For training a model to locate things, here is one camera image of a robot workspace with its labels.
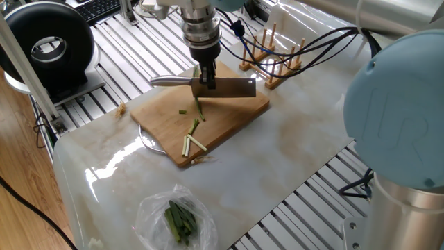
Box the steel cleaver knife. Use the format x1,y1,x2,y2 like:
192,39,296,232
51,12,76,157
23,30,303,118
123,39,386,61
149,75,257,99

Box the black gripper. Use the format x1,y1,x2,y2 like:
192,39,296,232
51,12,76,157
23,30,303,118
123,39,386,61
189,44,222,90

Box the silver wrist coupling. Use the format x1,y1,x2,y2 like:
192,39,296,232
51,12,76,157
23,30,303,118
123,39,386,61
179,0,223,49

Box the aluminium frame post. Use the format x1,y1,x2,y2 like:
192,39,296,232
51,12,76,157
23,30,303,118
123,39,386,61
119,0,139,27
0,13,69,135

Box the cut garlic root end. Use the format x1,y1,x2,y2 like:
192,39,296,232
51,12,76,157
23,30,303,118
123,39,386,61
190,156,218,165
114,100,127,118

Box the wooden peg dish rack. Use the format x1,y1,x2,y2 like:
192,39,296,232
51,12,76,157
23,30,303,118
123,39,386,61
238,22,307,90

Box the black cable metal plug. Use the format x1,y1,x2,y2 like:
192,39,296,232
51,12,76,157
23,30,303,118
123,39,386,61
338,168,375,201

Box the black floor cable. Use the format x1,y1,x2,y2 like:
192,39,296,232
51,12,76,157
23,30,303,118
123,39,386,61
0,175,79,250

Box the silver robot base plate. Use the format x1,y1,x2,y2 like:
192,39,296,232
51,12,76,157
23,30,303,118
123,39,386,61
342,217,365,250

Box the wooden cutting board metal handle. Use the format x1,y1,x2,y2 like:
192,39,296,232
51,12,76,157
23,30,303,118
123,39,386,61
130,61,271,168

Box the chopped green garlic leaves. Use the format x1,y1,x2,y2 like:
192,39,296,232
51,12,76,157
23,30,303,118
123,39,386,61
163,199,198,246

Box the clear plastic bag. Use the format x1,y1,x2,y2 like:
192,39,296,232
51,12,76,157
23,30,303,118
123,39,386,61
134,183,219,250

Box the black keyboard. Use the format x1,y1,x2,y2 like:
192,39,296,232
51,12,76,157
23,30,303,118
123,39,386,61
74,0,122,26

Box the green garlic stalk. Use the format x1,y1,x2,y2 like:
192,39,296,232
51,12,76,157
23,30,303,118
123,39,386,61
192,64,206,122

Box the black gripper cable bundle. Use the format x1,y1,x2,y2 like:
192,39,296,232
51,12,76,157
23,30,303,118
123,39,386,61
216,8,381,79

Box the black ring-shaped fan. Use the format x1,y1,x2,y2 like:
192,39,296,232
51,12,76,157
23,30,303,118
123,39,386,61
0,1,96,97

